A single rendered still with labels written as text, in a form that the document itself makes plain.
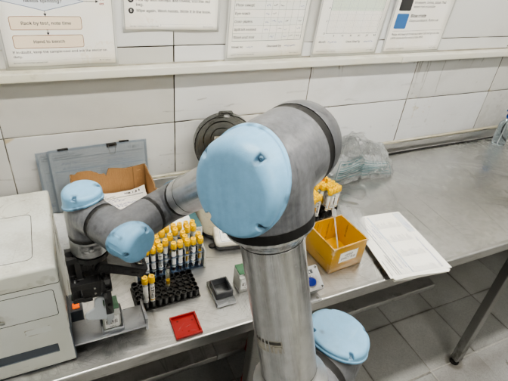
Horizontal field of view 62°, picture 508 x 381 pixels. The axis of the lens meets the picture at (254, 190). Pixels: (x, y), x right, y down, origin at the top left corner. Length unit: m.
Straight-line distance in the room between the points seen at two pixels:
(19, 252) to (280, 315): 0.57
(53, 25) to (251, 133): 0.96
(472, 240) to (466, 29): 0.91
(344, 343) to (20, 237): 0.67
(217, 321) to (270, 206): 0.75
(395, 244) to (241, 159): 1.11
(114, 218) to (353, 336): 0.47
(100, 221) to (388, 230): 1.03
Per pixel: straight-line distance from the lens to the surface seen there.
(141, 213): 0.82
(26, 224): 1.03
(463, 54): 2.10
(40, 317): 1.01
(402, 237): 1.55
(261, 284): 0.55
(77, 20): 1.34
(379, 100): 1.93
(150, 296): 1.17
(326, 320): 0.81
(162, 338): 1.14
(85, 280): 0.98
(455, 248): 1.62
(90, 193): 0.84
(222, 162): 0.46
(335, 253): 1.28
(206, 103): 1.52
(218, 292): 1.21
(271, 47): 1.54
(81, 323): 1.15
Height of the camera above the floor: 1.79
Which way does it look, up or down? 34 degrees down
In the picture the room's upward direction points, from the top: 7 degrees clockwise
